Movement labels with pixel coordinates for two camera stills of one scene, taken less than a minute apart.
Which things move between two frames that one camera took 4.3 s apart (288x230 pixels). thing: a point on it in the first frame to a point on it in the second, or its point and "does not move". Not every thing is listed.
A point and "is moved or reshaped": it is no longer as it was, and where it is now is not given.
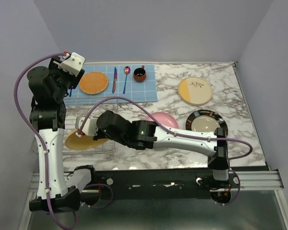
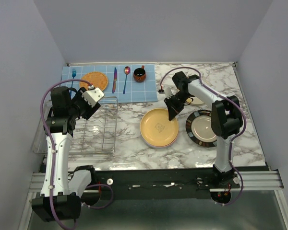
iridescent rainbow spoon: (126, 71) does not move
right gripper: (97, 137) to (173, 110)
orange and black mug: (139, 74) does not move
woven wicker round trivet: (93, 83) does not move
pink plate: (164, 119) is moved or reshaped
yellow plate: (74, 142) is moved or reshaped
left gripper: (74, 80) to (90, 111)
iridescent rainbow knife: (115, 79) does not move
